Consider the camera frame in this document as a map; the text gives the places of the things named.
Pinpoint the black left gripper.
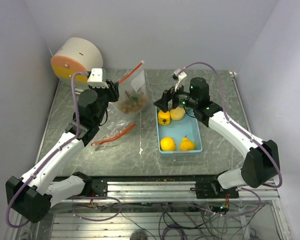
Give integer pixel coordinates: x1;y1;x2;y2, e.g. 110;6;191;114
87;79;120;124

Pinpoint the cream cylindrical drawer box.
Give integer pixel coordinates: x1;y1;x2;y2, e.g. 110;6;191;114
50;37;104;85

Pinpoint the yellow bell pepper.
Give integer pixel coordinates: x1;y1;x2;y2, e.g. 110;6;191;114
157;110;171;126

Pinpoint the clear orange zip top bag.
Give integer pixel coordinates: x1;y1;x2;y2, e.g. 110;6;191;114
116;60;149;116

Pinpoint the orange fruit right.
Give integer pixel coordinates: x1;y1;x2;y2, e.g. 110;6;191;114
179;136;196;151

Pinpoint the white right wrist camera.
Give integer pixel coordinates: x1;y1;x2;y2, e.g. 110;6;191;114
172;68;187;92

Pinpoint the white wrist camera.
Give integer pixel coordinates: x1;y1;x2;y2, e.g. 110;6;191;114
87;68;108;89
172;68;187;92

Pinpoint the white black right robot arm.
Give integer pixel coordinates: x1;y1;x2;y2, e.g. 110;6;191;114
153;77;282;198

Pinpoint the small white metal bracket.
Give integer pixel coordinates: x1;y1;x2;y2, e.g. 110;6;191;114
71;88;84;96

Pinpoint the yellow lemon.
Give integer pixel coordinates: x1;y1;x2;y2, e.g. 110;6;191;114
169;107;186;121

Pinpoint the orange fruit left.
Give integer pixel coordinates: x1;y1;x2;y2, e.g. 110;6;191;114
160;137;176;152

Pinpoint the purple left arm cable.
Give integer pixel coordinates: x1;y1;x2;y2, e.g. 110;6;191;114
5;71;91;228

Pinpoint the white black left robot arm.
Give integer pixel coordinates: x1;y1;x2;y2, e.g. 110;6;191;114
5;80;119;223

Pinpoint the orange fruit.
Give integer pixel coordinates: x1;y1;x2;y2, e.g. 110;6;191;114
179;136;196;151
160;137;176;152

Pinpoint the light blue plastic basket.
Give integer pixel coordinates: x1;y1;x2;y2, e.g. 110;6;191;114
154;107;203;157

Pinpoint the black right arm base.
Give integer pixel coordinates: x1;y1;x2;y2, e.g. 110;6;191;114
190;174;239;199

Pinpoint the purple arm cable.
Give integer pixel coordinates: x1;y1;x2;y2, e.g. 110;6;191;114
177;61;283;189
5;71;91;228

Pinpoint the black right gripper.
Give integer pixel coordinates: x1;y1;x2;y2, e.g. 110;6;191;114
153;80;197;113

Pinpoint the purple floor cable loop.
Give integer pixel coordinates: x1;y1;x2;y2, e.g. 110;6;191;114
72;196;125;222

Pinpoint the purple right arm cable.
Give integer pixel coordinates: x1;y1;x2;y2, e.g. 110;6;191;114
177;61;283;189

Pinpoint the white corner clip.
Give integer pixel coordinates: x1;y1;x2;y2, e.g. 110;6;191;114
229;71;238;78

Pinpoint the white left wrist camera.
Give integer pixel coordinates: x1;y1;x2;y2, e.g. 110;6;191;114
87;68;108;89

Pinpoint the aluminium rail frame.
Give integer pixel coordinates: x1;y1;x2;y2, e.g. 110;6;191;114
15;177;287;240

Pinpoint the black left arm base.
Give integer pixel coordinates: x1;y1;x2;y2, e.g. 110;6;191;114
73;171;108;197

